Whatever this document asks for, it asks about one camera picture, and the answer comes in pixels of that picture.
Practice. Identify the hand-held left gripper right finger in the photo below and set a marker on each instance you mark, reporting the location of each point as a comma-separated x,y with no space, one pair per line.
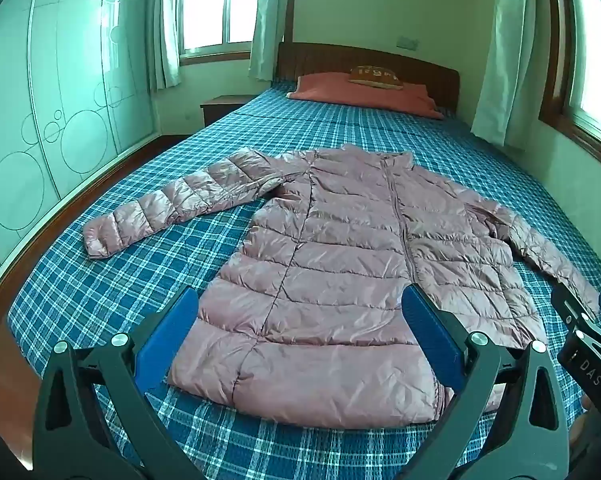
430,340

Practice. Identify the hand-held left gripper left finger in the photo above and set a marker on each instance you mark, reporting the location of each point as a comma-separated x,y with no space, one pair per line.
166,342

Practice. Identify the pink puffer jacket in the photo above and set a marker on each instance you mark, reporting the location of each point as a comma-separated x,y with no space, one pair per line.
330,270

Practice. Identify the person's right hand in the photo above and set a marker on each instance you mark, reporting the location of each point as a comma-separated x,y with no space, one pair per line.
578,435

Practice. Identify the blue plaid bed sheet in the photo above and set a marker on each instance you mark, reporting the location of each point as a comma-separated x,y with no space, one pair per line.
130,285

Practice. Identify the wooden nightstand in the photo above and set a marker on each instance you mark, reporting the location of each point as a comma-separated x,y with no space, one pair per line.
223,107

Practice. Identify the glass sliding door wardrobe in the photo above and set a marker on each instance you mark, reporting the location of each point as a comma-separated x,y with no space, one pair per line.
55,110

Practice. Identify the wood framed side window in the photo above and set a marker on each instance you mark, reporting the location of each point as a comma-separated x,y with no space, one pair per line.
595,50

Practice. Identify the long pale curtain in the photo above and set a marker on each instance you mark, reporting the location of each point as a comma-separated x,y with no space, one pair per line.
505,60

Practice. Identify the red pillow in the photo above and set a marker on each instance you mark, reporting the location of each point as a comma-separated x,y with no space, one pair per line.
330,92

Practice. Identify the small patterned cushion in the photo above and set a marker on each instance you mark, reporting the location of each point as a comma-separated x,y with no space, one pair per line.
375,75

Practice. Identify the dark wooden headboard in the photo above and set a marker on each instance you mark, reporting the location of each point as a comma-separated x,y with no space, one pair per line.
320,57

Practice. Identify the narrow light green curtain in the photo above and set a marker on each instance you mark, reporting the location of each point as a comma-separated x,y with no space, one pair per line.
165,25

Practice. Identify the window beside headboard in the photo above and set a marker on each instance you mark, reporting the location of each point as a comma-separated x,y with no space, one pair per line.
215,5

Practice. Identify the wall socket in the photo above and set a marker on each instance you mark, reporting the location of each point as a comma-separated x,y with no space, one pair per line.
408,42

